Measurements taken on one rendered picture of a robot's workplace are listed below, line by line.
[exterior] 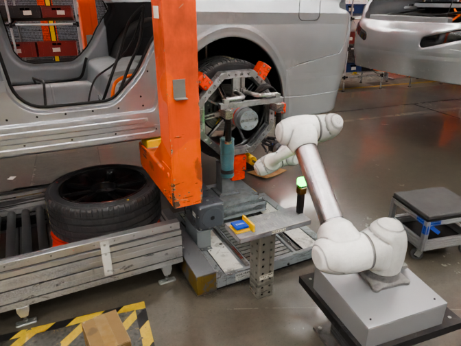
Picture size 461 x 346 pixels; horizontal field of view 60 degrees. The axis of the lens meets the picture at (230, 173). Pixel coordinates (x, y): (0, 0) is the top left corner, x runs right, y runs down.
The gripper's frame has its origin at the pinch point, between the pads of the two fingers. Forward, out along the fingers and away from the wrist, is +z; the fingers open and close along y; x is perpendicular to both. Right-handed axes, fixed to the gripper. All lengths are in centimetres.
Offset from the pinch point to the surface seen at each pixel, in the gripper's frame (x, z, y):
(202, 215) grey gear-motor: 21, -32, -62
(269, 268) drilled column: -5, -74, -58
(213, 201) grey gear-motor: 19, -28, -52
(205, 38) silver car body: 74, 5, 20
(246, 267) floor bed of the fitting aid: -10, -56, -69
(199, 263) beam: 12, -47, -83
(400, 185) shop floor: -147, -2, 57
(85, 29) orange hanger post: 96, 227, -12
